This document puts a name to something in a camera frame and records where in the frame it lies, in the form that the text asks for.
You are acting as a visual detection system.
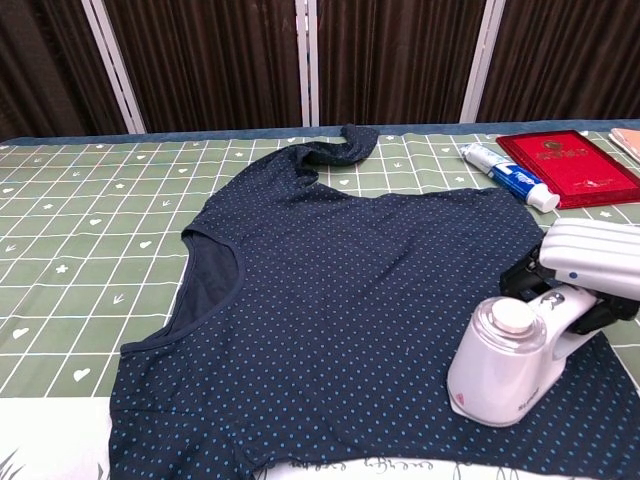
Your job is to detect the white blue toothpaste tube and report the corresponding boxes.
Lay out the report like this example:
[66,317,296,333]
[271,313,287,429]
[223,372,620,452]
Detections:
[459,142,561,214]

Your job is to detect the white handheld garment steamer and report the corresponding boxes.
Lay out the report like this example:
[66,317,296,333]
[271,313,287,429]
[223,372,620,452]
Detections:
[446,287,600,430]

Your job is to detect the dark brown pleated panel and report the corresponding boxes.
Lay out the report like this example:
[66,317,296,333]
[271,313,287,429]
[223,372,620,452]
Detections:
[476,0,640,124]
[0,0,129,143]
[316,0,487,127]
[103,0,306,135]

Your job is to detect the white partition post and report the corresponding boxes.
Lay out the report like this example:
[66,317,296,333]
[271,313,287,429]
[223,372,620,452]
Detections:
[296,0,322,127]
[458,0,507,124]
[81,0,147,135]

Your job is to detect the red certificate book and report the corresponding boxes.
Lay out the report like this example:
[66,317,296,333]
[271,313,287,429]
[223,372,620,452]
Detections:
[495,129,640,210]

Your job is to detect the blue table pad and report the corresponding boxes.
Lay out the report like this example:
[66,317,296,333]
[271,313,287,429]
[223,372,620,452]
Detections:
[0,117,640,147]

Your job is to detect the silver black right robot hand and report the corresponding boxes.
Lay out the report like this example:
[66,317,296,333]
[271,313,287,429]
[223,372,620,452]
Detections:
[499,218,640,336]

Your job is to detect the navy polka dot shirt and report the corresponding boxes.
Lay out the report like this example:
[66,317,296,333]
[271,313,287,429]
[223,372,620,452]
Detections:
[108,123,640,480]

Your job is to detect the green grid patterned tablecloth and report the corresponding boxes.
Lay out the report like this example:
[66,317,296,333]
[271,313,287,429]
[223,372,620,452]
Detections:
[0,127,640,480]

